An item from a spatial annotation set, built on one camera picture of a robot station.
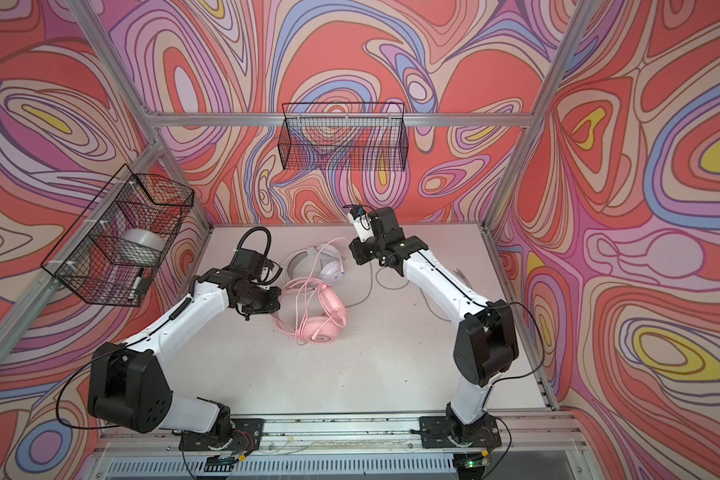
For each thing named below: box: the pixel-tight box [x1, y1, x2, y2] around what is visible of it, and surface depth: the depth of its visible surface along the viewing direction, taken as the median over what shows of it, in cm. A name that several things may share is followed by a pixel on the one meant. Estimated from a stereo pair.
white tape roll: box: [119, 228, 166, 265], surface depth 74 cm
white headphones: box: [284, 243, 344, 285], surface depth 103 cm
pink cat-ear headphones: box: [271, 277, 347, 345], surface depth 77 cm
